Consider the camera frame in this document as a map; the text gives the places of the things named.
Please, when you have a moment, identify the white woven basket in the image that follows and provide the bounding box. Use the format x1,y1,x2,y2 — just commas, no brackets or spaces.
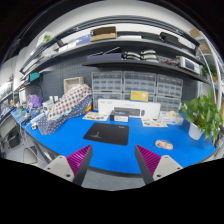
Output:
64,77,84,92

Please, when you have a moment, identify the white plant pot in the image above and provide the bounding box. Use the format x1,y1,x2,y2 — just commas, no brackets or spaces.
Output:
188,123,204,140

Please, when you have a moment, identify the cardboard box on shelf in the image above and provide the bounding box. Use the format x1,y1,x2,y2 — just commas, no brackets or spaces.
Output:
90,26,117,42

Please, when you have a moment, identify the grey drawer organizer cabinet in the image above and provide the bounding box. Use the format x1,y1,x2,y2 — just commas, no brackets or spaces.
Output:
91,71,183,111

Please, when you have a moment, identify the yellow label card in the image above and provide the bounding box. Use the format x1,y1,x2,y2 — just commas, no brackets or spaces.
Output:
130,90,149,102

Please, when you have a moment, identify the patterned fabric cover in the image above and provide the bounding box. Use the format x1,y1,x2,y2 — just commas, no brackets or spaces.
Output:
38,84,92,135

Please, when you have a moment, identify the green potted plant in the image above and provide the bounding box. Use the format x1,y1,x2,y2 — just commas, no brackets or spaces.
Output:
181,89,223,144

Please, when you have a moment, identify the colourful leaflet right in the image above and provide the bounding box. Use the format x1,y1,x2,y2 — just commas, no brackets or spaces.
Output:
142,119,167,128

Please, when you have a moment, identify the white keyboard box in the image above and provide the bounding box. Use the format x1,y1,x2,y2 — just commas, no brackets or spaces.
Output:
98,99,160,119

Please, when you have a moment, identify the black mouse pad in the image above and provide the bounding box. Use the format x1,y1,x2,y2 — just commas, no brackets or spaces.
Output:
84,123,129,145

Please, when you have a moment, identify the small black box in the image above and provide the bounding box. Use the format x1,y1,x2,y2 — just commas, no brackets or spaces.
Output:
110,111,129,122

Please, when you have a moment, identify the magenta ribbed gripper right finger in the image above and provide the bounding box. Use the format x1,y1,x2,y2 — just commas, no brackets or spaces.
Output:
134,144,184,185

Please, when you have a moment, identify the purple bag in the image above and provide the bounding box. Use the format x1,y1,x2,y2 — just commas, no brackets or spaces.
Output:
27,94,42,109

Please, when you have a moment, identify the white instrument on shelf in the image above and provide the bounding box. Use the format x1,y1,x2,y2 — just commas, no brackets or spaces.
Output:
177,56,200,74

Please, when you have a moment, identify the colourful leaflet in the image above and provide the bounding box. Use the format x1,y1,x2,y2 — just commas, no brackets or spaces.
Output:
142,119,167,128
84,112,108,121

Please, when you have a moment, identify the colourful leaflet left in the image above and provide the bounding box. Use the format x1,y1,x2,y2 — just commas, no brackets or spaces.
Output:
84,112,108,121

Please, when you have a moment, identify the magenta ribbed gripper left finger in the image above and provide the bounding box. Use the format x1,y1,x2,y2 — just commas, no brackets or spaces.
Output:
44,143,94,186

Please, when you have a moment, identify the patterned computer mouse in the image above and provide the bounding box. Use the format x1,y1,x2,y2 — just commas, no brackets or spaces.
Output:
155,140,173,150

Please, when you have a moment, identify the white product box right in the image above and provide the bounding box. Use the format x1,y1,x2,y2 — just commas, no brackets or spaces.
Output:
159,111,183,125

